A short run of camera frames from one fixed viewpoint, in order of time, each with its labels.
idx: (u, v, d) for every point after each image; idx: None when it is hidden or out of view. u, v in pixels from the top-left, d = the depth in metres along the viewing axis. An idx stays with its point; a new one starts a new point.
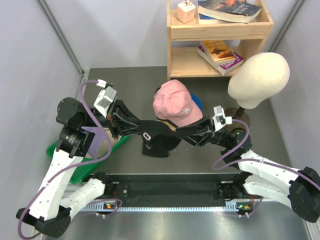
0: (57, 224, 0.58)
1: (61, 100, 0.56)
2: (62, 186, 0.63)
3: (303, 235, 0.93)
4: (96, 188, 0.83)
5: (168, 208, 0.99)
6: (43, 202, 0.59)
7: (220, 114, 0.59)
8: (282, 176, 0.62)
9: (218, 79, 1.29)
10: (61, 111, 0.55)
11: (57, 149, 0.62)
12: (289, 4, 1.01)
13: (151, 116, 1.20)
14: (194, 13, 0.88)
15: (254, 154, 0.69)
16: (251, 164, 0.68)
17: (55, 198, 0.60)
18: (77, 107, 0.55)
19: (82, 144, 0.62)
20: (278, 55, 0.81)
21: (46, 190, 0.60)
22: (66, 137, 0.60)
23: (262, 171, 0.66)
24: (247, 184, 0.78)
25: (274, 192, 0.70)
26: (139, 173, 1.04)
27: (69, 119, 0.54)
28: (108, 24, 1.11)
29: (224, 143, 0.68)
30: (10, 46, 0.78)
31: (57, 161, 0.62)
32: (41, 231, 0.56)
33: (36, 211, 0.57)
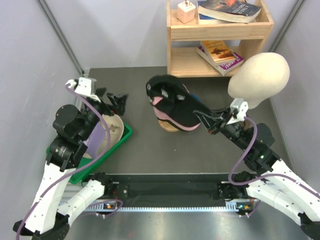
0: (54, 235, 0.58)
1: (60, 107, 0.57)
2: (56, 197, 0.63)
3: (303, 236, 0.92)
4: (96, 191, 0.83)
5: (168, 208, 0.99)
6: (38, 216, 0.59)
7: (236, 105, 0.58)
8: (315, 206, 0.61)
9: (218, 79, 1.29)
10: (59, 116, 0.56)
11: (47, 163, 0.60)
12: (288, 5, 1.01)
13: (151, 116, 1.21)
14: (194, 13, 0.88)
15: (287, 169, 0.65)
16: (282, 181, 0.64)
17: (50, 210, 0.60)
18: (76, 113, 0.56)
19: (73, 157, 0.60)
20: (278, 55, 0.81)
21: (39, 204, 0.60)
22: (56, 150, 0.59)
23: (292, 191, 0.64)
24: (251, 188, 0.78)
25: (282, 206, 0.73)
26: (139, 174, 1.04)
27: (66, 124, 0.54)
28: (108, 24, 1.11)
29: (241, 143, 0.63)
30: (10, 45, 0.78)
31: (48, 174, 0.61)
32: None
33: (32, 225, 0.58)
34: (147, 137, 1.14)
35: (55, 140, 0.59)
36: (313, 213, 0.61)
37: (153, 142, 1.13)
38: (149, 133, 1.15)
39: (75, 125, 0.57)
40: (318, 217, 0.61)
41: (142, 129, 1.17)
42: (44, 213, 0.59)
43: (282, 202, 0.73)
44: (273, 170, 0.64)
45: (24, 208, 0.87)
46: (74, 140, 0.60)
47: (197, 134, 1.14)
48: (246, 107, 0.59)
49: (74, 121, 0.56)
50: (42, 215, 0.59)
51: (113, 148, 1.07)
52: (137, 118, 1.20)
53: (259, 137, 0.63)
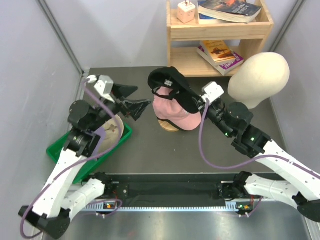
0: (59, 223, 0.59)
1: (73, 103, 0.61)
2: (67, 184, 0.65)
3: (303, 236, 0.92)
4: (96, 188, 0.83)
5: (168, 208, 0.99)
6: (47, 199, 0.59)
7: (207, 87, 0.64)
8: (311, 184, 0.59)
9: (218, 79, 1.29)
10: (72, 112, 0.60)
11: (65, 149, 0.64)
12: (289, 4, 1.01)
13: (151, 116, 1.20)
14: (194, 13, 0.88)
15: (279, 150, 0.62)
16: (275, 162, 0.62)
17: (59, 195, 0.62)
18: (87, 108, 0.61)
19: (89, 146, 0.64)
20: (278, 55, 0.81)
21: (51, 187, 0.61)
22: (74, 138, 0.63)
23: (286, 172, 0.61)
24: (248, 185, 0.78)
25: (277, 193, 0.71)
26: (139, 173, 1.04)
27: (80, 119, 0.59)
28: (107, 24, 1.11)
29: (225, 126, 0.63)
30: (10, 45, 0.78)
31: (64, 159, 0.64)
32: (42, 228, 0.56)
33: (40, 208, 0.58)
34: (147, 137, 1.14)
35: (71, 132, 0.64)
36: (311, 193, 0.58)
37: (153, 142, 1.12)
38: (149, 133, 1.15)
39: (87, 118, 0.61)
40: (315, 196, 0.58)
41: (142, 128, 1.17)
42: (54, 197, 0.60)
43: (277, 189, 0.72)
44: (265, 151, 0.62)
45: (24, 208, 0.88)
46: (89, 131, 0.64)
47: (197, 134, 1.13)
48: (218, 90, 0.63)
49: (86, 116, 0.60)
50: (52, 198, 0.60)
51: (112, 149, 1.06)
52: (137, 118, 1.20)
53: (235, 113, 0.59)
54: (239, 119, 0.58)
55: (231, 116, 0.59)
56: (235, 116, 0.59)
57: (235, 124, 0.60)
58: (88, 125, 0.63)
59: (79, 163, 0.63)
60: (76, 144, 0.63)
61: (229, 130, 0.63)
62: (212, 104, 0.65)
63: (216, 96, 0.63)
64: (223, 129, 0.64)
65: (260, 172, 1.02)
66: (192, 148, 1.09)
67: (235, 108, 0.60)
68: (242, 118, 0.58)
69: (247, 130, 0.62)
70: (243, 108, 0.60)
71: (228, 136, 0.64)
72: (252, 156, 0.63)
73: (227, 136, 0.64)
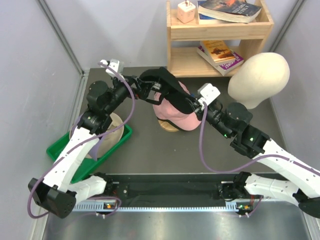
0: (66, 199, 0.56)
1: (92, 83, 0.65)
2: (78, 160, 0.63)
3: (303, 236, 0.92)
4: (98, 182, 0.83)
5: (168, 208, 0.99)
6: (58, 172, 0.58)
7: (203, 90, 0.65)
8: (312, 182, 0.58)
9: (218, 79, 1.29)
10: (92, 90, 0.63)
11: (78, 127, 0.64)
12: (289, 4, 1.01)
13: (151, 116, 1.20)
14: (194, 13, 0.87)
15: (279, 148, 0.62)
16: (276, 161, 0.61)
17: (70, 170, 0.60)
18: (106, 87, 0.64)
19: (102, 126, 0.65)
20: (278, 55, 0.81)
21: (64, 160, 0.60)
22: (88, 118, 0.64)
23: (287, 171, 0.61)
24: (248, 185, 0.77)
25: (277, 191, 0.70)
26: (138, 173, 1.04)
27: (98, 97, 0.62)
28: (108, 24, 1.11)
29: (224, 127, 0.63)
30: (10, 46, 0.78)
31: (77, 135, 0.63)
32: (51, 200, 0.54)
33: (51, 180, 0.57)
34: (148, 137, 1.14)
35: (85, 112, 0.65)
36: (313, 190, 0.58)
37: (153, 142, 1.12)
38: (149, 133, 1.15)
39: (104, 98, 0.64)
40: (317, 193, 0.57)
41: (142, 128, 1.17)
42: (65, 170, 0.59)
43: (277, 188, 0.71)
44: (265, 150, 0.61)
45: (24, 207, 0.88)
46: (102, 113, 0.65)
47: (197, 134, 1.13)
48: (214, 92, 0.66)
49: (104, 95, 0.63)
50: (64, 172, 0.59)
51: (112, 150, 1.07)
52: (137, 118, 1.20)
53: (234, 115, 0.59)
54: (239, 120, 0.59)
55: (230, 118, 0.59)
56: (235, 118, 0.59)
57: (234, 125, 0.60)
58: (104, 105, 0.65)
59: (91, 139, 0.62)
60: (88, 124, 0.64)
61: (228, 131, 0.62)
62: (209, 106, 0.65)
63: (212, 99, 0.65)
64: (222, 130, 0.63)
65: (260, 172, 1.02)
66: (192, 148, 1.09)
67: (233, 108, 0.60)
68: (241, 119, 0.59)
69: (245, 131, 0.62)
70: (242, 109, 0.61)
71: (227, 138, 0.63)
72: (251, 156, 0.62)
73: (226, 137, 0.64)
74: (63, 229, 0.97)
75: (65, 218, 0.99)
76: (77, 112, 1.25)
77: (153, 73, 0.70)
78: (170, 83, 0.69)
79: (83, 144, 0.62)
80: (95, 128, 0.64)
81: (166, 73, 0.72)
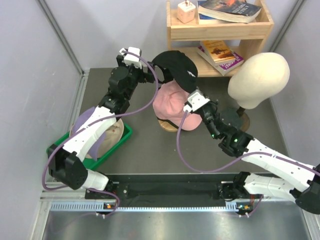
0: (80, 170, 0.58)
1: (114, 67, 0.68)
2: (96, 135, 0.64)
3: (303, 236, 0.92)
4: (102, 177, 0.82)
5: (168, 208, 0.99)
6: (78, 141, 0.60)
7: (190, 97, 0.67)
8: (298, 174, 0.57)
9: (218, 79, 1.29)
10: (114, 75, 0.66)
11: (99, 106, 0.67)
12: (288, 5, 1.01)
13: (151, 116, 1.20)
14: (194, 13, 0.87)
15: (262, 146, 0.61)
16: (260, 158, 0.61)
17: (88, 142, 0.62)
18: (126, 72, 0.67)
19: (120, 109, 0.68)
20: (278, 55, 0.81)
21: (84, 132, 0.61)
22: (108, 101, 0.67)
23: (272, 166, 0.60)
24: (247, 185, 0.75)
25: (275, 189, 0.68)
26: (138, 173, 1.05)
27: (120, 80, 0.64)
28: (107, 24, 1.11)
29: (214, 129, 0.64)
30: (10, 46, 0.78)
31: (98, 113, 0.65)
32: (68, 166, 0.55)
33: (70, 146, 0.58)
34: (147, 137, 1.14)
35: (106, 96, 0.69)
36: (299, 183, 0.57)
37: (153, 142, 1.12)
38: (150, 133, 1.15)
39: (124, 82, 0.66)
40: (304, 185, 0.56)
41: (142, 128, 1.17)
42: (85, 140, 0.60)
43: (274, 185, 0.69)
44: (248, 149, 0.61)
45: (25, 207, 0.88)
46: (122, 96, 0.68)
47: (197, 134, 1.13)
48: (200, 101, 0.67)
49: (125, 78, 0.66)
50: (83, 141, 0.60)
51: (112, 150, 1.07)
52: (137, 118, 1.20)
53: (227, 120, 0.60)
54: (230, 126, 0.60)
55: (223, 123, 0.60)
56: (227, 123, 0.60)
57: (225, 129, 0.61)
58: (124, 88, 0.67)
59: (111, 117, 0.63)
60: (109, 105, 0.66)
61: (216, 132, 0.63)
62: (202, 108, 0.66)
63: (198, 107, 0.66)
64: (211, 130, 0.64)
65: (260, 172, 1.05)
66: (192, 148, 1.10)
67: (226, 114, 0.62)
68: (233, 125, 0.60)
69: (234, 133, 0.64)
70: (234, 115, 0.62)
71: (215, 138, 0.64)
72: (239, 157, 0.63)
73: (213, 137, 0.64)
74: (63, 229, 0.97)
75: (65, 218, 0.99)
76: (77, 112, 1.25)
77: (161, 61, 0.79)
78: (176, 70, 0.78)
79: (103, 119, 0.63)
80: (115, 109, 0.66)
81: (176, 59, 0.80)
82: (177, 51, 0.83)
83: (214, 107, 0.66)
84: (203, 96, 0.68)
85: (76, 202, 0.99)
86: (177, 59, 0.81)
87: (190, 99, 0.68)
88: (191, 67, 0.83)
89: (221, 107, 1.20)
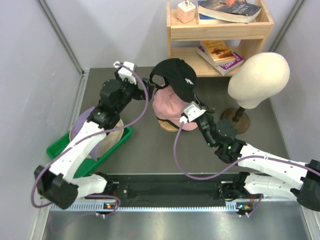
0: (69, 190, 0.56)
1: (107, 80, 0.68)
2: (85, 153, 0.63)
3: (303, 236, 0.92)
4: (99, 180, 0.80)
5: (168, 208, 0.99)
6: (65, 162, 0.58)
7: (186, 109, 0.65)
8: (291, 173, 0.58)
9: (218, 79, 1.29)
10: (105, 87, 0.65)
11: (88, 121, 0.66)
12: (288, 5, 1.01)
13: (151, 116, 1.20)
14: (194, 13, 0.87)
15: (255, 149, 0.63)
16: (253, 161, 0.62)
17: (76, 161, 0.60)
18: (118, 85, 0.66)
19: (109, 123, 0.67)
20: (278, 55, 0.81)
21: (72, 151, 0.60)
22: (98, 114, 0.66)
23: (266, 168, 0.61)
24: (248, 185, 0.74)
25: (276, 189, 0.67)
26: (138, 173, 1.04)
27: (111, 93, 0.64)
28: (107, 24, 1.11)
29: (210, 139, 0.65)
30: (10, 46, 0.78)
31: (86, 129, 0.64)
32: (55, 188, 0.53)
33: (57, 168, 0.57)
34: (147, 137, 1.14)
35: (96, 108, 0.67)
36: (294, 181, 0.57)
37: (153, 142, 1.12)
38: (150, 133, 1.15)
39: (115, 96, 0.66)
40: (297, 183, 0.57)
41: (142, 129, 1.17)
42: (72, 160, 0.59)
43: (275, 184, 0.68)
44: (242, 154, 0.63)
45: (24, 207, 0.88)
46: (112, 110, 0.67)
47: (197, 134, 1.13)
48: (195, 113, 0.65)
49: (116, 92, 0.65)
50: (70, 161, 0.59)
51: (111, 150, 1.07)
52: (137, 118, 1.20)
53: (223, 131, 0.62)
54: (227, 136, 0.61)
55: (219, 134, 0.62)
56: (223, 134, 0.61)
57: (221, 139, 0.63)
58: (114, 102, 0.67)
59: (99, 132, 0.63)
60: (98, 119, 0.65)
61: (212, 141, 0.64)
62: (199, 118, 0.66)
63: (194, 118, 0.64)
64: (207, 139, 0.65)
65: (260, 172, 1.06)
66: (191, 148, 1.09)
67: (222, 125, 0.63)
68: (229, 135, 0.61)
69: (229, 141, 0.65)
70: (230, 126, 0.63)
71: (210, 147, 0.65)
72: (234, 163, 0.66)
73: (209, 145, 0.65)
74: (63, 229, 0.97)
75: (65, 218, 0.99)
76: (77, 112, 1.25)
77: (160, 70, 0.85)
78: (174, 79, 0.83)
79: (91, 136, 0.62)
80: (104, 124, 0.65)
81: (174, 68, 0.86)
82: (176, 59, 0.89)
83: (210, 117, 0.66)
84: (198, 108, 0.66)
85: (75, 202, 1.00)
86: (175, 68, 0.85)
87: (186, 109, 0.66)
88: (189, 74, 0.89)
89: (221, 107, 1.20)
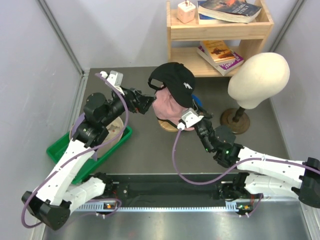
0: (59, 213, 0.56)
1: (91, 94, 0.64)
2: (73, 173, 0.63)
3: (303, 236, 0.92)
4: (97, 185, 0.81)
5: (168, 208, 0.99)
6: (52, 186, 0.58)
7: (183, 115, 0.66)
8: (289, 172, 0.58)
9: (218, 79, 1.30)
10: (89, 103, 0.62)
11: (73, 139, 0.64)
12: (288, 5, 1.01)
13: (151, 116, 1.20)
14: (194, 13, 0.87)
15: (253, 151, 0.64)
16: (252, 164, 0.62)
17: (64, 184, 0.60)
18: (104, 99, 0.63)
19: (97, 139, 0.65)
20: (278, 55, 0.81)
21: (58, 174, 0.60)
22: (83, 130, 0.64)
23: (265, 170, 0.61)
24: (248, 185, 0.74)
25: (277, 188, 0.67)
26: (139, 173, 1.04)
27: (95, 109, 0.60)
28: (107, 24, 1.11)
29: (209, 145, 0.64)
30: (10, 46, 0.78)
31: (72, 149, 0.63)
32: (43, 214, 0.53)
33: (44, 193, 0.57)
34: (147, 137, 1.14)
35: (81, 124, 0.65)
36: (293, 180, 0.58)
37: (153, 142, 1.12)
38: (150, 133, 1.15)
39: (101, 111, 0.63)
40: (296, 182, 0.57)
41: (142, 129, 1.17)
42: (58, 184, 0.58)
43: (275, 184, 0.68)
44: (240, 158, 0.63)
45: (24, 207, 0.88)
46: (99, 125, 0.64)
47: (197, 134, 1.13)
48: (193, 119, 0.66)
49: (101, 107, 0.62)
50: (57, 185, 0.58)
51: (112, 150, 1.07)
52: (137, 118, 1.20)
53: (222, 138, 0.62)
54: (226, 143, 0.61)
55: (218, 141, 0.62)
56: (222, 141, 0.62)
57: (219, 144, 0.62)
58: (101, 117, 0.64)
59: (86, 152, 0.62)
60: (84, 136, 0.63)
61: (210, 147, 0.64)
62: (197, 124, 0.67)
63: (191, 124, 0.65)
64: (205, 144, 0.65)
65: None
66: (191, 148, 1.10)
67: (221, 131, 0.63)
68: (228, 141, 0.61)
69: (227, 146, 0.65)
70: (227, 132, 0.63)
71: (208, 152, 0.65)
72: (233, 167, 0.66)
73: (207, 151, 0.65)
74: (63, 229, 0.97)
75: None
76: (77, 112, 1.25)
77: (159, 75, 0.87)
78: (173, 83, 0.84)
79: (77, 157, 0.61)
80: (90, 140, 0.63)
81: (173, 73, 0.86)
82: (175, 63, 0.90)
83: (209, 122, 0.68)
84: (196, 115, 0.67)
85: None
86: (173, 73, 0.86)
87: (183, 116, 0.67)
88: (188, 79, 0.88)
89: (221, 107, 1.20)
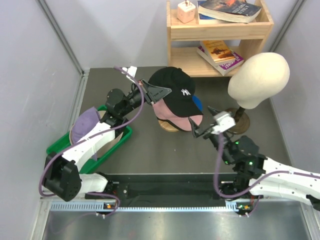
0: (75, 181, 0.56)
1: (110, 90, 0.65)
2: (95, 147, 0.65)
3: (303, 236, 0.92)
4: (101, 180, 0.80)
5: (168, 208, 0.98)
6: (77, 151, 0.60)
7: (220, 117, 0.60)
8: (316, 186, 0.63)
9: (217, 79, 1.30)
10: (110, 98, 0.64)
11: (100, 121, 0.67)
12: (288, 4, 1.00)
13: (151, 116, 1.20)
14: (193, 13, 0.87)
15: (277, 164, 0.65)
16: (278, 176, 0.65)
17: (87, 153, 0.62)
18: (123, 95, 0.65)
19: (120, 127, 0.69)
20: (278, 55, 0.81)
21: (84, 143, 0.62)
22: (109, 118, 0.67)
23: (290, 182, 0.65)
24: (254, 189, 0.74)
25: (289, 193, 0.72)
26: (138, 173, 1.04)
27: (115, 105, 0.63)
28: (107, 24, 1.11)
29: (233, 157, 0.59)
30: (10, 46, 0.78)
31: (99, 127, 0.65)
32: (64, 176, 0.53)
33: (69, 155, 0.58)
34: (147, 137, 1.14)
35: (106, 113, 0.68)
36: (317, 193, 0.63)
37: (153, 142, 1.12)
38: (150, 133, 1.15)
39: (122, 104, 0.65)
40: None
41: (142, 129, 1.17)
42: (84, 150, 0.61)
43: (287, 189, 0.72)
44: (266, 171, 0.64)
45: (25, 207, 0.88)
46: (122, 115, 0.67)
47: None
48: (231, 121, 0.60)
49: (121, 102, 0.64)
50: (82, 151, 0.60)
51: (112, 150, 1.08)
52: (137, 118, 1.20)
53: (247, 150, 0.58)
54: (251, 155, 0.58)
55: (242, 154, 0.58)
56: (247, 153, 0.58)
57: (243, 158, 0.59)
58: (121, 109, 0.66)
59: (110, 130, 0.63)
60: (109, 123, 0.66)
61: (229, 159, 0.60)
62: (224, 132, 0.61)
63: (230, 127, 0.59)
64: (225, 157, 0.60)
65: None
66: (192, 148, 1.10)
67: (245, 144, 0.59)
68: (253, 154, 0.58)
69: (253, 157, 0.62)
70: (250, 143, 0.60)
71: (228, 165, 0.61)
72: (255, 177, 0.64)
73: (227, 164, 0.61)
74: (63, 229, 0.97)
75: (65, 218, 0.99)
76: (76, 112, 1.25)
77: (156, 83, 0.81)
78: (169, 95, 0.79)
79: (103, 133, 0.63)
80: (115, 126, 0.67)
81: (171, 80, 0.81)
82: (172, 69, 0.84)
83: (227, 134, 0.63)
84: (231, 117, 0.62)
85: (75, 202, 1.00)
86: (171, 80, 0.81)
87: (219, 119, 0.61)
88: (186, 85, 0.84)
89: (221, 107, 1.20)
